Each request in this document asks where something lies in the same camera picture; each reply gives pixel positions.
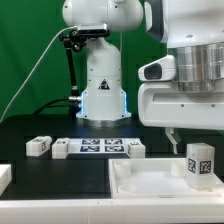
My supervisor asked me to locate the white camera cable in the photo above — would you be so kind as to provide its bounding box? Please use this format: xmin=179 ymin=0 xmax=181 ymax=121
xmin=0 ymin=25 xmax=79 ymax=123

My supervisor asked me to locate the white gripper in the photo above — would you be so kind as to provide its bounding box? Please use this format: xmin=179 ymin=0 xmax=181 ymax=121
xmin=138 ymin=81 xmax=224 ymax=154

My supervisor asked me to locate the white front fence rail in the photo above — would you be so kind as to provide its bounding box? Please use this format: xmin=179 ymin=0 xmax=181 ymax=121
xmin=0 ymin=198 xmax=224 ymax=224

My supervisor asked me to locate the white left fence piece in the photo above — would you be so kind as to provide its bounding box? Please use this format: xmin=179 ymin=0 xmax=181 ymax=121
xmin=0 ymin=164 xmax=12 ymax=196

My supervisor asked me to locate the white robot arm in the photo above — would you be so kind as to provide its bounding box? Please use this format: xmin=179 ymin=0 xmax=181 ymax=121
xmin=62 ymin=0 xmax=224 ymax=136

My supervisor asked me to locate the white square table top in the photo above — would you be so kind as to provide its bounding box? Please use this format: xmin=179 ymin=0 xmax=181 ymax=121
xmin=108 ymin=158 xmax=224 ymax=199

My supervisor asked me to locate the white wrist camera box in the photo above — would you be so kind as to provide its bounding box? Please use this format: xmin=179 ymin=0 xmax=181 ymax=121
xmin=138 ymin=55 xmax=176 ymax=82

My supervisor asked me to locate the grey camera on stand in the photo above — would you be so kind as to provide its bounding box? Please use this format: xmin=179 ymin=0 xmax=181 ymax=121
xmin=70 ymin=24 xmax=110 ymax=38

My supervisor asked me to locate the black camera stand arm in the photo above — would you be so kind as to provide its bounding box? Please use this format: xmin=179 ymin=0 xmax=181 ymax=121
xmin=59 ymin=33 xmax=87 ymax=117

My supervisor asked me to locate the black base cable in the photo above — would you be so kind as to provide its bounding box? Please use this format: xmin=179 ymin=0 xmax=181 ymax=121
xmin=35 ymin=97 xmax=82 ymax=116

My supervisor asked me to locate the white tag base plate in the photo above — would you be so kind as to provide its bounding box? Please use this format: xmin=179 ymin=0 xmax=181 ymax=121
xmin=69 ymin=138 xmax=141 ymax=154

